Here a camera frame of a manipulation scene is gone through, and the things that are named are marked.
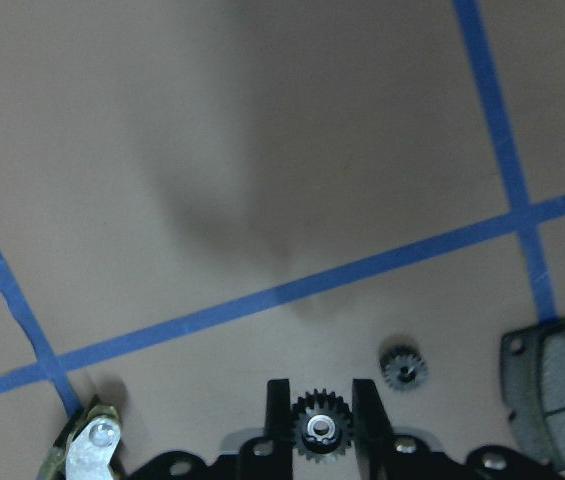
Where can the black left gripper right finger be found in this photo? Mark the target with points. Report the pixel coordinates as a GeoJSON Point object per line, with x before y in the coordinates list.
{"type": "Point", "coordinates": [373, 432]}

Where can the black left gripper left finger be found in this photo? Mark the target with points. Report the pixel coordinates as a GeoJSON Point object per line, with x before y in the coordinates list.
{"type": "Point", "coordinates": [277, 430]}

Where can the small black bearing gear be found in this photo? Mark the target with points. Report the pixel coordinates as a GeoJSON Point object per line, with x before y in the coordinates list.
{"type": "Point", "coordinates": [321, 426]}

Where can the black brake pad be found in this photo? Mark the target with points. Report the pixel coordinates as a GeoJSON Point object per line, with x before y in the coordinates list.
{"type": "Point", "coordinates": [532, 380]}

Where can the green curved brake shoe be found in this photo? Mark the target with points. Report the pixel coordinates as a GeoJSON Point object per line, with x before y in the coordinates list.
{"type": "Point", "coordinates": [86, 446]}

